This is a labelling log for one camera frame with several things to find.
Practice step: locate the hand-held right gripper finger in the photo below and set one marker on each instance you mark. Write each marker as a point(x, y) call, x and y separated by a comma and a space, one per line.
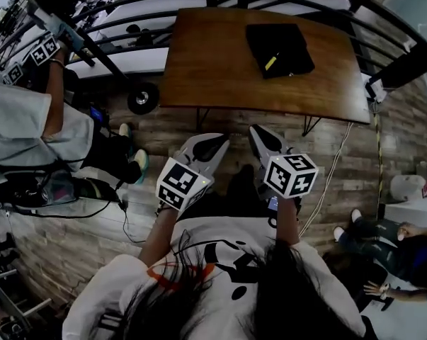
point(282, 144)
point(260, 151)

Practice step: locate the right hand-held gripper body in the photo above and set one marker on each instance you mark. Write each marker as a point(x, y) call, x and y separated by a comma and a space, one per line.
point(291, 175)

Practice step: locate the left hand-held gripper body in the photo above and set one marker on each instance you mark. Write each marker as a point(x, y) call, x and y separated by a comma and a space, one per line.
point(181, 184)

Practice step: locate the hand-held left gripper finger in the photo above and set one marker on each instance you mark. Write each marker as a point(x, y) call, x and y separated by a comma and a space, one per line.
point(187, 149)
point(216, 161)

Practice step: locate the yellow black screwdriver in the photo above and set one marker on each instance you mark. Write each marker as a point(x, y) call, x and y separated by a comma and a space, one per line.
point(270, 63)

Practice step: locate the black box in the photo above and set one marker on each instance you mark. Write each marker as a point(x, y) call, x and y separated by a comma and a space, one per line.
point(280, 41)

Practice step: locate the person's right forearm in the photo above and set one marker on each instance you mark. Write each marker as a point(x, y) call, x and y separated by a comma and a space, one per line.
point(287, 221)

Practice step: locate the person's left forearm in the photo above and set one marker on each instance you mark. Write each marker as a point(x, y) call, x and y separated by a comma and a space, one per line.
point(158, 236)

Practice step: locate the small black screen device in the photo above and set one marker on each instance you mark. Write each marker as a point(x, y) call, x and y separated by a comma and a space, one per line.
point(273, 204)

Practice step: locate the person's black trousers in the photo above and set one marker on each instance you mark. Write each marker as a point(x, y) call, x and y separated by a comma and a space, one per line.
point(234, 197)

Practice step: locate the person's white printed shirt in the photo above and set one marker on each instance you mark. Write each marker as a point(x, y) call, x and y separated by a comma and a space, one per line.
point(199, 232)

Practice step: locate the black wheel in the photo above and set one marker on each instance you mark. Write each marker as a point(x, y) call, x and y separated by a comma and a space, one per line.
point(142, 98)

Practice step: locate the wooden table with metal legs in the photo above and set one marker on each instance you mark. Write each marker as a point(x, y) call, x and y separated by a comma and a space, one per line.
point(206, 69)

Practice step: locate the yellow black floor tape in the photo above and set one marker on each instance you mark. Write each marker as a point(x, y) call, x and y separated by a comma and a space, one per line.
point(379, 154)

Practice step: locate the white power strip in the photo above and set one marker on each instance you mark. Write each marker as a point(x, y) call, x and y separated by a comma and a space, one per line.
point(374, 89)

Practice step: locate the black office chair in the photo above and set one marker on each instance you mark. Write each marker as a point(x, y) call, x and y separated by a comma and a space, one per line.
point(354, 271)

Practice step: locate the white desk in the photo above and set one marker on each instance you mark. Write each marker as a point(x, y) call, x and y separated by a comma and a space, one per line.
point(408, 207)

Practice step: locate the dark equipment bag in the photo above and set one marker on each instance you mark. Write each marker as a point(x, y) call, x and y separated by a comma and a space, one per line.
point(57, 193)

